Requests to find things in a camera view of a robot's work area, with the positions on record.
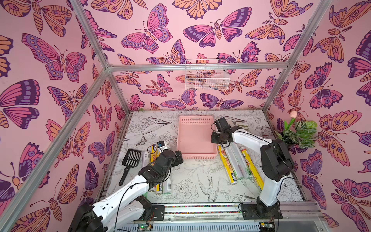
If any clear silver wrap roll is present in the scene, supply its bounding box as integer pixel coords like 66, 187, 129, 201
224, 145, 244, 179

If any white green wrap roll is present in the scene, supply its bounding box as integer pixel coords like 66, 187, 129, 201
162, 144, 173, 195

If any pink plastic basket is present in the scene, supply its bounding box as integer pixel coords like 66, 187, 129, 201
176, 115, 217, 160

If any yellow red wrap roll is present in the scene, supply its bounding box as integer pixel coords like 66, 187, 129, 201
149, 144, 158, 192
217, 145, 237, 185

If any clear green wrap roll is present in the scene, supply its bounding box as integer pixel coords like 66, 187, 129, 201
232, 143, 253, 179

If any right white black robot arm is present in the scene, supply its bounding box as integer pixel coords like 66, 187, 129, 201
211, 118, 294, 208

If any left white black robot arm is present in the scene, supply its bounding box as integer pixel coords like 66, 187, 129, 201
68, 149, 184, 232

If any yellow wrap box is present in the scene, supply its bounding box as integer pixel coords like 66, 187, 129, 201
240, 148, 264, 190

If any black slotted scoop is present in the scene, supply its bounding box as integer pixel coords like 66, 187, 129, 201
118, 149, 142, 186

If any potted green plant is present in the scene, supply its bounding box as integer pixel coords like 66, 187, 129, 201
275, 110, 317, 154

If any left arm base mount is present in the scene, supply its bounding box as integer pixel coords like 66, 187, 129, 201
138, 205, 165, 221

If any white wire wall basket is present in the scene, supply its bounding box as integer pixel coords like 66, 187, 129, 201
184, 63, 230, 91

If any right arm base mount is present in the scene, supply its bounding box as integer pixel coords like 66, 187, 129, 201
240, 203, 283, 220

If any aluminium front rail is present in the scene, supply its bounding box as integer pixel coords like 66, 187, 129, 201
114, 202, 331, 232

